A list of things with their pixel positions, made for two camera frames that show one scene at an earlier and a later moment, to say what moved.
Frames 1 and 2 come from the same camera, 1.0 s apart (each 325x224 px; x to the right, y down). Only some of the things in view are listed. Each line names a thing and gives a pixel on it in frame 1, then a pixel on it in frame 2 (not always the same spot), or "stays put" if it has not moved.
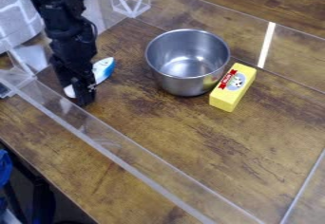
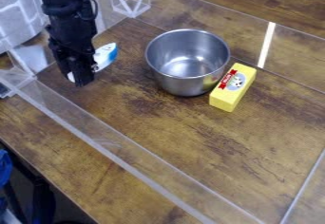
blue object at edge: [6, 176] stays put
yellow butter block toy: [233, 86] stays put
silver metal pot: [188, 59] stays put
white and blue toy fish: [102, 69] to [103, 58]
